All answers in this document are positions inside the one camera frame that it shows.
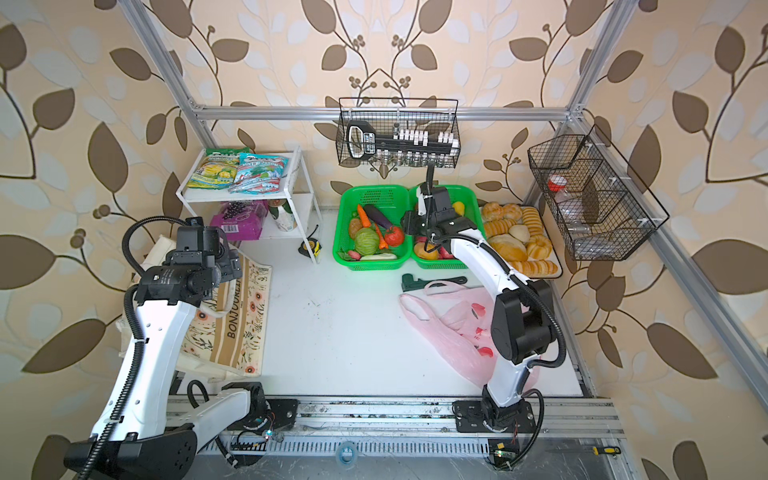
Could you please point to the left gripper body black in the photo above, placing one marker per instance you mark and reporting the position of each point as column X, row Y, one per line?
column 224, row 268

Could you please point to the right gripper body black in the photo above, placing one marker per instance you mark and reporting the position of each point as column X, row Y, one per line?
column 419, row 225

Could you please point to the magenta snack bag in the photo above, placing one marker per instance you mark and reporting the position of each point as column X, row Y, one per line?
column 241, row 220

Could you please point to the green basket with vegetables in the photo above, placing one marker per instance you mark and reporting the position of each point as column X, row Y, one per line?
column 393, row 201

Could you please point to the yellow-green snack packet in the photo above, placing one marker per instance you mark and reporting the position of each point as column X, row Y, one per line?
column 217, row 169

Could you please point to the small printed can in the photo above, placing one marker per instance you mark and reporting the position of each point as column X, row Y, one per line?
column 282, row 214

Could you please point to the teal-red snack packet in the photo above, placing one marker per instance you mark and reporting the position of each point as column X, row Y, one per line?
column 259, row 173

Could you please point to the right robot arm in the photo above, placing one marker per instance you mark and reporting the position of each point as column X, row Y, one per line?
column 523, row 328

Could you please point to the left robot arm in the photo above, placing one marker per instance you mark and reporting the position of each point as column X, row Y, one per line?
column 131, row 439

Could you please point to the pink plastic grocery bag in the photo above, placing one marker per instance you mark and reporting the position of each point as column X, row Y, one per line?
column 456, row 322

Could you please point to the green basket with fruit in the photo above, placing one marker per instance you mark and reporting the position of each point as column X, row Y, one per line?
column 471, row 219

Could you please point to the red tomato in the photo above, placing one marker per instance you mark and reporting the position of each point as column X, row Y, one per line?
column 394, row 236

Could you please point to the purple eggplant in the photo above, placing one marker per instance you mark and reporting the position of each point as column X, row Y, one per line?
column 377, row 216

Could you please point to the white-green cucumber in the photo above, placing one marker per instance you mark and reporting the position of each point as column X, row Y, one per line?
column 384, row 256

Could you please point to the green black wrench tool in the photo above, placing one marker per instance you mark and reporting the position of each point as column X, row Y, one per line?
column 410, row 283

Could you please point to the orange carrot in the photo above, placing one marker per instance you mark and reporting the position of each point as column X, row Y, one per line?
column 363, row 216

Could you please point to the green cabbage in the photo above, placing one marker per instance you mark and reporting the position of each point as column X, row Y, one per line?
column 367, row 242

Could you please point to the brown potato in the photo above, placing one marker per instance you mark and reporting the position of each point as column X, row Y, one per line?
column 355, row 225

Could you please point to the tray of bread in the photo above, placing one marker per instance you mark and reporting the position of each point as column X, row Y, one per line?
column 517, row 234

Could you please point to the white two-tier shelf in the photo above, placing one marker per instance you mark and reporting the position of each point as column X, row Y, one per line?
column 295, row 188

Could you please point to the yellow black tape measure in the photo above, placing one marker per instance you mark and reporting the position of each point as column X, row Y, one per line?
column 310, row 248

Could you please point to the red-capped bottle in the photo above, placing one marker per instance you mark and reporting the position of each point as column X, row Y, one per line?
column 569, row 203

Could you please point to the black wire basket back wall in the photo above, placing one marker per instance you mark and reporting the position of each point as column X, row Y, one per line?
column 397, row 131

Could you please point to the black wire basket wall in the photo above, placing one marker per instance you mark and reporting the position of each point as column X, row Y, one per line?
column 620, row 210
column 397, row 131

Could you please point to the black wire basket right wall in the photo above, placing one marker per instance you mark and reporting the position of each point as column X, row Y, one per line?
column 620, row 210

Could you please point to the yellow-handled screwdriver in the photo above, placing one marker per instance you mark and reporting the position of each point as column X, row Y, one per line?
column 607, row 450

